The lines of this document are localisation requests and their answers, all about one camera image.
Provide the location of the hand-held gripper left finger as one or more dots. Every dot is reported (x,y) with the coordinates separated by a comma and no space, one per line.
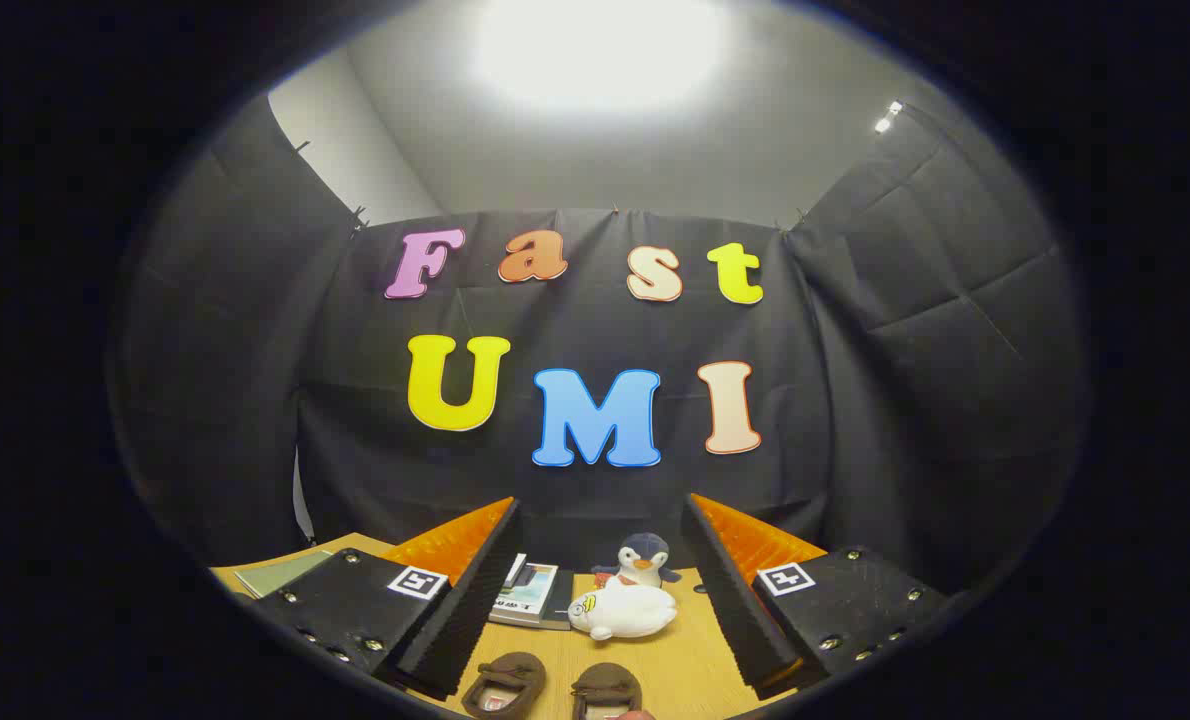
(465,610)

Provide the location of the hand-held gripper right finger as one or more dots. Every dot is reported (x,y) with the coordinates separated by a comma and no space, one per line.
(735,610)

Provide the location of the brown fuzzy slipper shoe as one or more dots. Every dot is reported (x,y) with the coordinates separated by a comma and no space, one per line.
(515,668)
(605,680)

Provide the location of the green fabric storage box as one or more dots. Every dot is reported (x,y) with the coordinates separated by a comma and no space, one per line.
(285,572)

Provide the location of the small book with blue cover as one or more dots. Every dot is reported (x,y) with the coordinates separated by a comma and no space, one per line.
(515,572)

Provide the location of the thick white cover book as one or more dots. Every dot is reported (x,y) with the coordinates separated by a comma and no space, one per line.
(530,598)

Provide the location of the black hardcover book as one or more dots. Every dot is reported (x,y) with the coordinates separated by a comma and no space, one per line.
(561,600)

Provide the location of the penguin plush toy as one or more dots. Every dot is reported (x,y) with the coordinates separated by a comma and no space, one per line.
(643,552)

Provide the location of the white seal plush toy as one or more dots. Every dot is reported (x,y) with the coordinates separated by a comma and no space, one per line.
(625,608)

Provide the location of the black backdrop cloth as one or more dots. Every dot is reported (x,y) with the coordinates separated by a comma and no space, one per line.
(575,320)

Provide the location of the small wall spotlight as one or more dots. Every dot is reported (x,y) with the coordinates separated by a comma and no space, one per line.
(888,117)

